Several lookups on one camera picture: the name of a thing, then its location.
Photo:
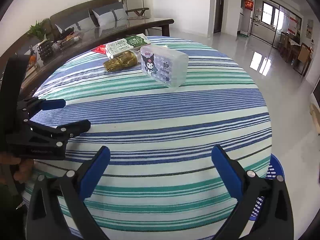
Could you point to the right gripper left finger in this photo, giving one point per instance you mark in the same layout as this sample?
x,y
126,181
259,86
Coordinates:
x,y
45,219

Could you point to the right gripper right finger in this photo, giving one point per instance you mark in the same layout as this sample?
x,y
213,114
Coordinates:
x,y
263,209

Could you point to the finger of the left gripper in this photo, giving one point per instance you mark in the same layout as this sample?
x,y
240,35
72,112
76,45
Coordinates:
x,y
46,105
70,130

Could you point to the olive gold foil packet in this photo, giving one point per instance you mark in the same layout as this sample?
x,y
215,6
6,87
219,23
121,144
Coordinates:
x,y
125,60

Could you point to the clear Kuromi tissue box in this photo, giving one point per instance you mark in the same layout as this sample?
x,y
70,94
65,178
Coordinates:
x,y
165,65

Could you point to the person's left hand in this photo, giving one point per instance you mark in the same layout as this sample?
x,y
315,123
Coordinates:
x,y
25,166

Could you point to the glass fruit bowl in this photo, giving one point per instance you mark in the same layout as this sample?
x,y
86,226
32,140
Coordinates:
x,y
32,60

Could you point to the potted plant black vase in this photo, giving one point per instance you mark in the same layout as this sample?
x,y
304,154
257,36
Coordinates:
x,y
42,30

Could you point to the dark glossy coffee table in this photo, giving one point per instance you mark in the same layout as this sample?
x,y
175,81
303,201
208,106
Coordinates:
x,y
15,83

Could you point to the glass snack tray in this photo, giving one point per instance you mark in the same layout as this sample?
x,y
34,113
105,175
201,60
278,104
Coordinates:
x,y
67,38

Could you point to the flat red plastic wrapper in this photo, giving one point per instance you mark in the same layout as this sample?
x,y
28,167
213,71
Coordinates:
x,y
100,49

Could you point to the grey white cushion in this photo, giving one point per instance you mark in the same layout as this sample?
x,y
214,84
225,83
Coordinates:
x,y
80,21
111,13

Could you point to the green white milk carton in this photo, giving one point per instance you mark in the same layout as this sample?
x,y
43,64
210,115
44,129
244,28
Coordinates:
x,y
133,42

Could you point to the brown wooden sofa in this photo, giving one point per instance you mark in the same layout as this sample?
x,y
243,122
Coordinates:
x,y
21,43

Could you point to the striped blue green tablecloth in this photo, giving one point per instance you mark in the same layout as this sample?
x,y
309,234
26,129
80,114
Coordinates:
x,y
161,182

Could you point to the wooden side stool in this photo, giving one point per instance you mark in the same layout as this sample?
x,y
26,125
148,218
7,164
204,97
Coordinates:
x,y
315,114

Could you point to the dining table with chairs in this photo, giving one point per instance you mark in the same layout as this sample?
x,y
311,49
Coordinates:
x,y
299,56

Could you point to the dark wooden door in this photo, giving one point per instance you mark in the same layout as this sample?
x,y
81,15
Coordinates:
x,y
218,16

